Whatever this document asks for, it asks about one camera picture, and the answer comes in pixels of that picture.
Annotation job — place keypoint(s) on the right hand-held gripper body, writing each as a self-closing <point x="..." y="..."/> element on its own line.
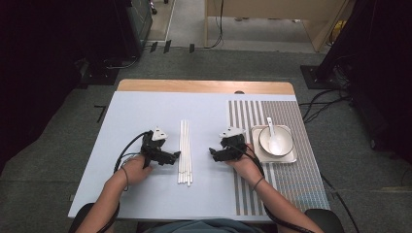
<point x="236" y="147"/>

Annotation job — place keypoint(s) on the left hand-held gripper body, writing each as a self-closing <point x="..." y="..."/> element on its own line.
<point x="151" y="147"/>

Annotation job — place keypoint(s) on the bundle of white chopsticks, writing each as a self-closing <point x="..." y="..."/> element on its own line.
<point x="182" y="152"/>

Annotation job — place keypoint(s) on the white ceramic bowl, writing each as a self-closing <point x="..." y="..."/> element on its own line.
<point x="285" y="137"/>

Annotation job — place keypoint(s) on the person's right hand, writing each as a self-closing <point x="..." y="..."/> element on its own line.
<point x="247" y="168"/>

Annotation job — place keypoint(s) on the person's left hand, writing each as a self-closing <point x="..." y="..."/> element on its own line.
<point x="136" y="171"/>

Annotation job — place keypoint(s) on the white ceramic spoon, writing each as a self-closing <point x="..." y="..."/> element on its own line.
<point x="275" y="145"/>

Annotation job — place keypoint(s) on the dark left wristband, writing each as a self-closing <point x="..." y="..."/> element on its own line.
<point x="126" y="178"/>

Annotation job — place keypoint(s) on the dark wristband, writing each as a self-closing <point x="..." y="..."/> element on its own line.
<point x="126" y="178"/>
<point x="258" y="183"/>

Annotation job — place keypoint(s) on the light blue table mat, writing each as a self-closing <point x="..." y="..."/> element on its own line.
<point x="145" y="106"/>

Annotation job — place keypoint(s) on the dark right wristband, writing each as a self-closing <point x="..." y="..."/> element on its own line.
<point x="258" y="183"/>

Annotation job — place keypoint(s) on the white square plate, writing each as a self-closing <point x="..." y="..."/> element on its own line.
<point x="288" y="159"/>

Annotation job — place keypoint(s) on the black tape corner mark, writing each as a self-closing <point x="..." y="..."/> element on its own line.
<point x="103" y="111"/>

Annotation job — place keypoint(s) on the striped woven placemat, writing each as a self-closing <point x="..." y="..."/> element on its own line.
<point x="291" y="187"/>

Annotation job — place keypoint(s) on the person's grey-blue shirt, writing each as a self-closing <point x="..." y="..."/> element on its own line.
<point x="200" y="226"/>

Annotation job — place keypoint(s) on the black stand base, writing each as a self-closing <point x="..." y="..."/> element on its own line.
<point x="97" y="76"/>
<point x="319" y="79"/>

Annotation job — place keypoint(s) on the black tape strip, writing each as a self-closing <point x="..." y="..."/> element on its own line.
<point x="153" y="47"/>
<point x="191" y="48"/>
<point x="167" y="46"/>

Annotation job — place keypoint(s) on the black chair armrest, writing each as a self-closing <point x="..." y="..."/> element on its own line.
<point x="79" y="216"/>
<point x="327" y="220"/>

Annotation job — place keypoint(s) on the dark equipment cabinet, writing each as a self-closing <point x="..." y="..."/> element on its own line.
<point x="139" y="22"/>

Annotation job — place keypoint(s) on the black curtain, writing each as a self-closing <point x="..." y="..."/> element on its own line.
<point x="39" y="64"/>
<point x="382" y="81"/>

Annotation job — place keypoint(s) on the light wooden desk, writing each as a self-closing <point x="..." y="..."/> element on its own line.
<point x="275" y="8"/>

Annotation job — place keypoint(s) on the yellow object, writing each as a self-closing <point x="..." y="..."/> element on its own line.
<point x="338" y="29"/>

